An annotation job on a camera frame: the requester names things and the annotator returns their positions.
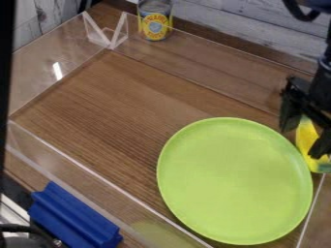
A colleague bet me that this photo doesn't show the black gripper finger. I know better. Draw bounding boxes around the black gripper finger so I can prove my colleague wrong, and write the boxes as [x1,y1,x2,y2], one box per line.
[310,128,331,159]
[279,95,303,132]

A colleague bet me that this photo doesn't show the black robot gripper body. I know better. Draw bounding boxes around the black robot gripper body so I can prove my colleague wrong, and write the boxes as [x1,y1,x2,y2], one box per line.
[279,77,331,129]

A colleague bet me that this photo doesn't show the yellow toy banana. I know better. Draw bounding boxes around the yellow toy banana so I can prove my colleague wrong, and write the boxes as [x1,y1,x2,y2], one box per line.
[295,115,331,173]

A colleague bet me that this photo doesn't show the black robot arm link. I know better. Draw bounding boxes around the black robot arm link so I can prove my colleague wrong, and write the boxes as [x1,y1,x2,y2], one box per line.
[0,0,16,199]

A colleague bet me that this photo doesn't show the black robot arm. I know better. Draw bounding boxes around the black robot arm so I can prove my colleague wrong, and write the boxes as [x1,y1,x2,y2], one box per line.
[279,21,331,159]

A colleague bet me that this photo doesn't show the green round plate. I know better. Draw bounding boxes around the green round plate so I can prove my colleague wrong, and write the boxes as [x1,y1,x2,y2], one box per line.
[156,117,312,245]

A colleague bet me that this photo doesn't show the yellow labelled tin can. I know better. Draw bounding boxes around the yellow labelled tin can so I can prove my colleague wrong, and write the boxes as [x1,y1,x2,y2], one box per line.
[137,0,174,42]

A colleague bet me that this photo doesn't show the blue plastic clamp block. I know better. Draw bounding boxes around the blue plastic clamp block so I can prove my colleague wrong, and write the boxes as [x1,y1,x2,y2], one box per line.
[28,181,123,248]

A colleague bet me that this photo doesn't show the clear acrylic barrier wall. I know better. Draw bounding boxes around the clear acrylic barrier wall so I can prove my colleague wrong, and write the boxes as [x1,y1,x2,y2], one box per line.
[5,6,331,248]

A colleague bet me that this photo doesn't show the black cable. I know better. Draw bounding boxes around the black cable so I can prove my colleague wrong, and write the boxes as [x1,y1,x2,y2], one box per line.
[282,0,322,23]

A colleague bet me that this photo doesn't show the clear acrylic corner bracket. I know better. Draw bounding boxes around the clear acrylic corner bracket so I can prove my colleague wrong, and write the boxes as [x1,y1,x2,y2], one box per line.
[83,12,129,50]

